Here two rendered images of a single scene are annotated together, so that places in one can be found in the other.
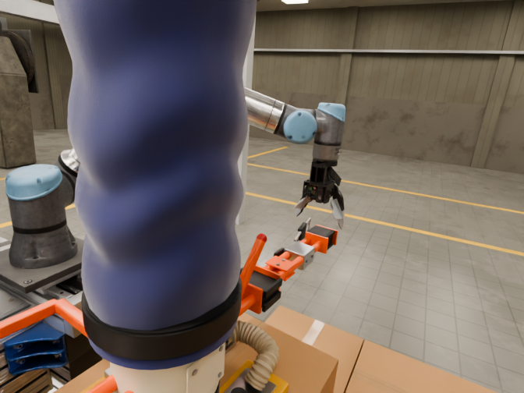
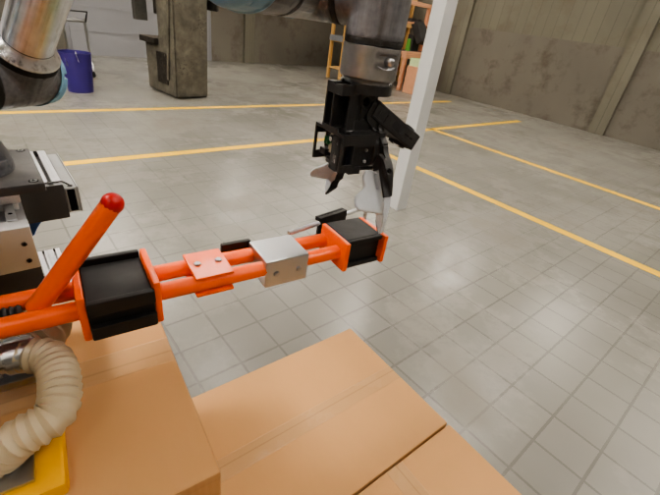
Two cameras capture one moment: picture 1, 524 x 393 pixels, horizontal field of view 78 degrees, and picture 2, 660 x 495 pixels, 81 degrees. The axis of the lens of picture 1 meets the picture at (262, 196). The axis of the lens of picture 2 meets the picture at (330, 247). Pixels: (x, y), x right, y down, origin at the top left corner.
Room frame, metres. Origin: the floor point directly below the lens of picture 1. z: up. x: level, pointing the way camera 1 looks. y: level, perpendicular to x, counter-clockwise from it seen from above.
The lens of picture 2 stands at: (0.38, -0.35, 1.39)
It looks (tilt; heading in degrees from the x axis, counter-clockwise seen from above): 30 degrees down; 20
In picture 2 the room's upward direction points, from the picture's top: 9 degrees clockwise
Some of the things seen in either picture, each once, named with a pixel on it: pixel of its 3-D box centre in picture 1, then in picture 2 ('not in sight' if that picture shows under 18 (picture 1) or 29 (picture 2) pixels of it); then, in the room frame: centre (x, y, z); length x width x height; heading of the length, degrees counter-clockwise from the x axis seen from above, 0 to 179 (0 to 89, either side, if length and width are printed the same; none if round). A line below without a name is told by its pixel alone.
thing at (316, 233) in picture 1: (320, 238); (353, 243); (0.93, -0.19, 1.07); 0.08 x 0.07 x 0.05; 148
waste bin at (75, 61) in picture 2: not in sight; (78, 70); (4.37, 5.26, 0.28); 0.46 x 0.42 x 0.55; 65
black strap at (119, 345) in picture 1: (165, 292); not in sight; (0.42, 0.14, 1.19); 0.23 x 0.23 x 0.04
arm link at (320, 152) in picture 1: (327, 152); (370, 65); (0.92, -0.17, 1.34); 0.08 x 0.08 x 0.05
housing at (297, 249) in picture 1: (299, 255); (278, 259); (0.82, -0.11, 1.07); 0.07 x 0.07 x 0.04; 58
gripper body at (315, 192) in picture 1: (321, 180); (355, 126); (0.91, -0.17, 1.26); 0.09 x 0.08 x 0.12; 148
